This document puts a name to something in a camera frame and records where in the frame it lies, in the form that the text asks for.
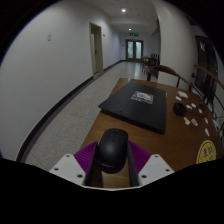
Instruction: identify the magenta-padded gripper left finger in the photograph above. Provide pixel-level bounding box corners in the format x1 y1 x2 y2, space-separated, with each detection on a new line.
49 141 101 188

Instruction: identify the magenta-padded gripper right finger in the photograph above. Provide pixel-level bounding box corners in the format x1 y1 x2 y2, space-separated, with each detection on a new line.
126 140 175 188

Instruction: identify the black computer mouse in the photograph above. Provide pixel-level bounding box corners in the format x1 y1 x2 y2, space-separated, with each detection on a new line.
95 128 130 174

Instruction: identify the round yellow printed mouse pad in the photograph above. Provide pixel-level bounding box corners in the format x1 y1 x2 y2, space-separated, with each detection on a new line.
195 139 218 165

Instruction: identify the small black box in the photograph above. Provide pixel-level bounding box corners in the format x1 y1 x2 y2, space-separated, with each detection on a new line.
172 102 187 117

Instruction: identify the black closed laptop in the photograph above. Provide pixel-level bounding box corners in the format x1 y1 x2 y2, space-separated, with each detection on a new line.
98 81 168 135

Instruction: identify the small white box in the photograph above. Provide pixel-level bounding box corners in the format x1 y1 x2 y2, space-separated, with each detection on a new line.
177 90 189 99

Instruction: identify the wooden armchair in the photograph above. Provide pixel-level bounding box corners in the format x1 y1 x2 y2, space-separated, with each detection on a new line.
145 64 194 93

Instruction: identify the dark window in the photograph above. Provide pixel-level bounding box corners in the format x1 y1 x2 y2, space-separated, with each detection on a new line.
194 34 219 104

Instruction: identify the glass double door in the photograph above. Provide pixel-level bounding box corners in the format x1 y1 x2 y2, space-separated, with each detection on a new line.
125 39 144 63

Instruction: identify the wooden side door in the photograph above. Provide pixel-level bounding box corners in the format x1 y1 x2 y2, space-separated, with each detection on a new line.
89 22 104 76

